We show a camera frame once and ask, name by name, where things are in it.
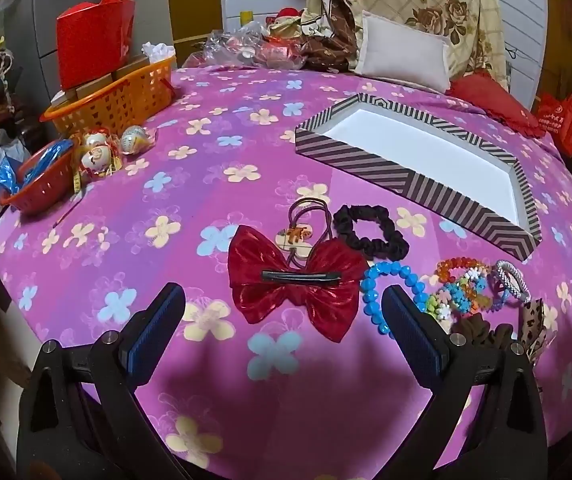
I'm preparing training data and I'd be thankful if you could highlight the santa plush toy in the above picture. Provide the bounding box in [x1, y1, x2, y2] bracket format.
[266, 7, 312, 41]

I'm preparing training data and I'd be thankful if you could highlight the brown floral quilt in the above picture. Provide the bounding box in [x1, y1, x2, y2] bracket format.
[301, 0, 367, 73]

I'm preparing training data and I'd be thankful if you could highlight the blue bead bracelet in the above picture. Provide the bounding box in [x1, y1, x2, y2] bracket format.
[360, 260, 429, 338]

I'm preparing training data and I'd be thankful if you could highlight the white plastic bag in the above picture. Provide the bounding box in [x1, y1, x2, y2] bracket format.
[0, 129, 33, 181]

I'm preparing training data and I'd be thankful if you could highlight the red bow hair clip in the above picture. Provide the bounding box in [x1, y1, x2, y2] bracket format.
[227, 225, 369, 343]

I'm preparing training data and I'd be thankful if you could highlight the orange bead bracelet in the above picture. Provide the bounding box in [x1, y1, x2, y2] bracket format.
[435, 257, 491, 285]

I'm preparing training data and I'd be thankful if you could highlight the red shiny packaging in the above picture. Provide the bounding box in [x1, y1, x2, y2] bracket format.
[256, 35, 308, 69]

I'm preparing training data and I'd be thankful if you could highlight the small red plastic basket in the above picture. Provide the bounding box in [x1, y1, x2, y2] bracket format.
[0, 140, 79, 216]

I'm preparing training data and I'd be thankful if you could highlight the brown hair tie with charm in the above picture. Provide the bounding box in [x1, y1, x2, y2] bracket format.
[277, 197, 339, 261]

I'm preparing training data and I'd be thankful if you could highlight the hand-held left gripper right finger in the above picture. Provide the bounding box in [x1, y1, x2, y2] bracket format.
[381, 284, 549, 480]

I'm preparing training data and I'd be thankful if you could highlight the white pillow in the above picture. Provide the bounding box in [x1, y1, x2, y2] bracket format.
[355, 10, 452, 95]

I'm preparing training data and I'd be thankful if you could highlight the wooden door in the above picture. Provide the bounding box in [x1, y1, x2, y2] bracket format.
[166, 0, 224, 56]

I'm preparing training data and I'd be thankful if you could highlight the brown cardboard box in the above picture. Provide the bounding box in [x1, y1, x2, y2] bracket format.
[112, 57, 150, 82]
[51, 80, 113, 107]

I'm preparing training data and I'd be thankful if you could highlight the purple floral bedsheet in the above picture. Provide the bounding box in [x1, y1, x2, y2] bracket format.
[0, 65, 572, 480]

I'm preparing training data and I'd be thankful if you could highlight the black scrunchie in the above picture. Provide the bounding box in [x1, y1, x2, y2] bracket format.
[332, 204, 410, 263]

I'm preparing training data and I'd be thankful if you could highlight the multicolour flower bead bracelet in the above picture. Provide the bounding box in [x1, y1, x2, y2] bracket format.
[423, 271, 496, 322]

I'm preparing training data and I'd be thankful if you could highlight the decorated egg ornament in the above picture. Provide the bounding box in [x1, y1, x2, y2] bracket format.
[88, 127, 113, 149]
[120, 125, 146, 154]
[81, 146, 113, 177]

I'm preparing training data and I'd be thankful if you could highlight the orange plastic basket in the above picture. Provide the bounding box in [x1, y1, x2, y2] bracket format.
[40, 55, 179, 136]

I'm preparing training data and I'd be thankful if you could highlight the striped cardboard box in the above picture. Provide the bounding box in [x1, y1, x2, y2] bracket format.
[294, 92, 542, 261]

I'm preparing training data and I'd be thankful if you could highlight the red pillow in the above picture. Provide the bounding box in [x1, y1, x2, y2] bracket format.
[446, 71, 542, 138]

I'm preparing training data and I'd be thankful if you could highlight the leopard print bow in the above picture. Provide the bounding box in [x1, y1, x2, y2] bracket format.
[516, 299, 549, 366]

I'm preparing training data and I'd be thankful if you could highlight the brown scrunchie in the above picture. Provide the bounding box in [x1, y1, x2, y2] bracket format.
[448, 315, 517, 353]

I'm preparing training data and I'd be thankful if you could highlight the clear plastic bag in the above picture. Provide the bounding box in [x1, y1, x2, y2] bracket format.
[201, 20, 273, 68]

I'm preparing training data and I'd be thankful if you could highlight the silver hair tie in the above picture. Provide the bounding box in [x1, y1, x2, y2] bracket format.
[488, 260, 531, 306]

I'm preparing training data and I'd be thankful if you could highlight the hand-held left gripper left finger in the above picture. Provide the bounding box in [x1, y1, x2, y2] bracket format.
[16, 282, 202, 480]

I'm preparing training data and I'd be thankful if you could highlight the red shopping bag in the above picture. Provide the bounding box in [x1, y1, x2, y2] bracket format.
[536, 92, 572, 158]

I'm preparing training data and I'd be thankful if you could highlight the blue plastic bag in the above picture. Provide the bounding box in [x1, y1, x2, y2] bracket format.
[0, 140, 74, 197]

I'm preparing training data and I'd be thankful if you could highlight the red gift box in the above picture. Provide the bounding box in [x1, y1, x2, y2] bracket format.
[56, 0, 137, 91]

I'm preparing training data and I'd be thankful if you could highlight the white tissue paper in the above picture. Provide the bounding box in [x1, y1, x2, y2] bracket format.
[142, 41, 177, 63]

